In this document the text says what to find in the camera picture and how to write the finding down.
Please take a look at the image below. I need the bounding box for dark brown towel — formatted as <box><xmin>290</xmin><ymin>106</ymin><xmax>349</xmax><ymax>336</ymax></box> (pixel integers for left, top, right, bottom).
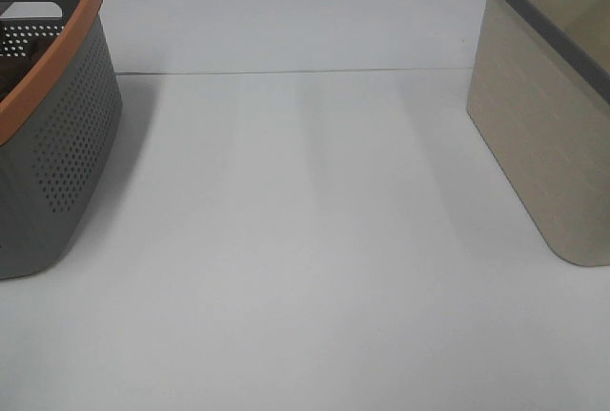
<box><xmin>1</xmin><ymin>24</ymin><xmax>54</xmax><ymax>100</ymax></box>

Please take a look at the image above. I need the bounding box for beige basket grey rim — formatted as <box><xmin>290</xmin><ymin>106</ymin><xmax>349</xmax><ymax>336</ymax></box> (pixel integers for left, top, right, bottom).
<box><xmin>466</xmin><ymin>0</ymin><xmax>609</xmax><ymax>267</ymax></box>

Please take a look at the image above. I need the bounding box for grey perforated basket orange rim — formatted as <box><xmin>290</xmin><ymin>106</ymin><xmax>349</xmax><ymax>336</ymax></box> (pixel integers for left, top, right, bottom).
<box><xmin>1</xmin><ymin>0</ymin><xmax>122</xmax><ymax>279</ymax></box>

